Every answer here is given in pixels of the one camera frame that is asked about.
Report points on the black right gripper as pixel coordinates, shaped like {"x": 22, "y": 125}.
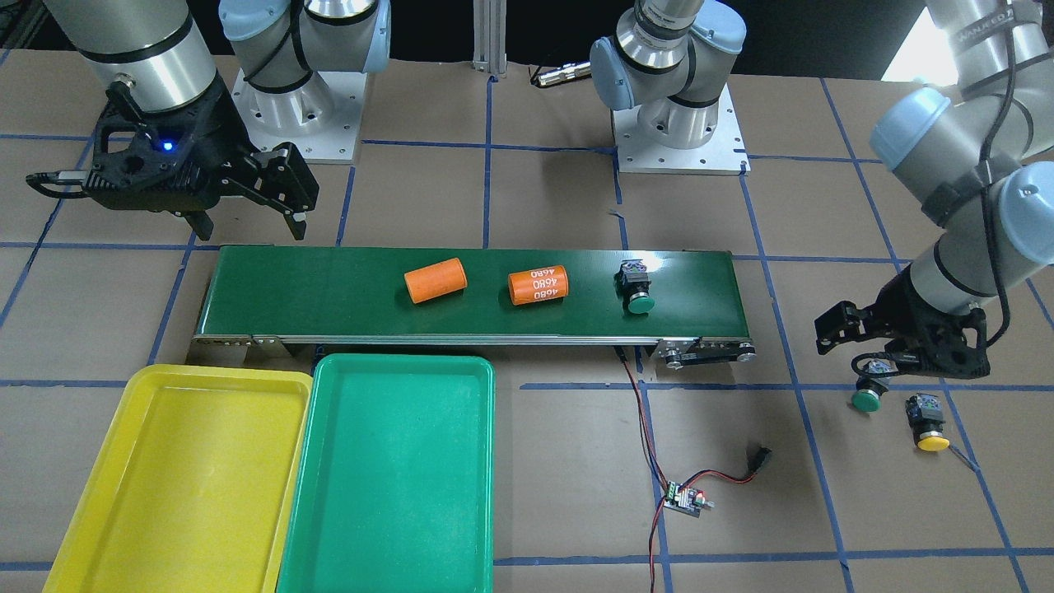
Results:
{"x": 216, "y": 136}

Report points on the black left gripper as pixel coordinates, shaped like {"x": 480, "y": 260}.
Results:
{"x": 908, "y": 307}

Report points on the green push button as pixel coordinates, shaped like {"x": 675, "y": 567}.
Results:
{"x": 634, "y": 284}
{"x": 868, "y": 394}

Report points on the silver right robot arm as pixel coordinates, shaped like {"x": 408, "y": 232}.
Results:
{"x": 303, "y": 64}

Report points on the black power connector plug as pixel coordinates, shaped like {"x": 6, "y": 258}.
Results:
{"x": 758, "y": 460}

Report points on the green conveyor belt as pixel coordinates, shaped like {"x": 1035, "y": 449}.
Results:
{"x": 274, "y": 296}

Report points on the plain orange cylinder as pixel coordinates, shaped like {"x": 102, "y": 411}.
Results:
{"x": 436, "y": 280}

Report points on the small motor controller board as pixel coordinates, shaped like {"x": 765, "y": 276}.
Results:
{"x": 686, "y": 500}

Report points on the yellow plastic tray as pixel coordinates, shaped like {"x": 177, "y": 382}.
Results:
{"x": 193, "y": 485}

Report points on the orange cylinder marked 4680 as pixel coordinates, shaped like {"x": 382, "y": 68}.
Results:
{"x": 538, "y": 284}

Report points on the green plastic tray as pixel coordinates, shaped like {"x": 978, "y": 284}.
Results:
{"x": 396, "y": 477}

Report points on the aluminium frame post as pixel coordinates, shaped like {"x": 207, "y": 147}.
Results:
{"x": 489, "y": 37}

